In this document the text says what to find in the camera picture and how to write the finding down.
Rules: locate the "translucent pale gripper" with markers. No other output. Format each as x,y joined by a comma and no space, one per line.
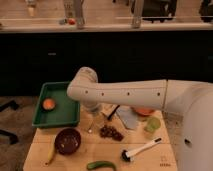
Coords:
92,108

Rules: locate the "orange red apple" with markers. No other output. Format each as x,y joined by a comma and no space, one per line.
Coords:
48,104

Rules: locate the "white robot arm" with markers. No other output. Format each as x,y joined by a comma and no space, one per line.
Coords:
193,100

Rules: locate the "dark purple bowl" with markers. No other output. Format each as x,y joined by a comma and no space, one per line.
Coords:
67,141

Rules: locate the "orange bowl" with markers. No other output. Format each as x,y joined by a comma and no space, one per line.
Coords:
143,111

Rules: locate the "metal spoon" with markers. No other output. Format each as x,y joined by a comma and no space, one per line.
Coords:
91,126

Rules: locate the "bunch of dark grapes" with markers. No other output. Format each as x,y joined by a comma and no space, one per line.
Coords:
110,132

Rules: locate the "green plastic tray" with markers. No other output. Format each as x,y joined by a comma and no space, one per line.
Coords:
65,113

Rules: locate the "grey folded cloth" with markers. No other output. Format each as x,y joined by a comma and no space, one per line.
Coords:
128,117

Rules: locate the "green cucumber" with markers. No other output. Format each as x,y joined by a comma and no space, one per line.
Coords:
101,164

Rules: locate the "yellow banana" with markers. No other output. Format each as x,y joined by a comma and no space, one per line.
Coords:
50,155

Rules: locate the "green plastic cup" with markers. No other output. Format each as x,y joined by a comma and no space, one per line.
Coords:
152,125

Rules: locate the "small red background object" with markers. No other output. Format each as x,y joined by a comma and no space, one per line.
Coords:
71,21

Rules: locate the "white handled dish brush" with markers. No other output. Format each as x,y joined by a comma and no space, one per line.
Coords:
127,155

